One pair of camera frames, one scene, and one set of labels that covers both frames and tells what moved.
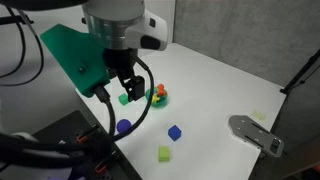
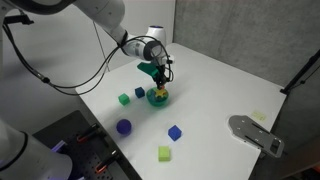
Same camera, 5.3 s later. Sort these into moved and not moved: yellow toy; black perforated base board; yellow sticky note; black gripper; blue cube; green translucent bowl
Moved: yellow toy; black gripper
Not moved: black perforated base board; green translucent bowl; yellow sticky note; blue cube
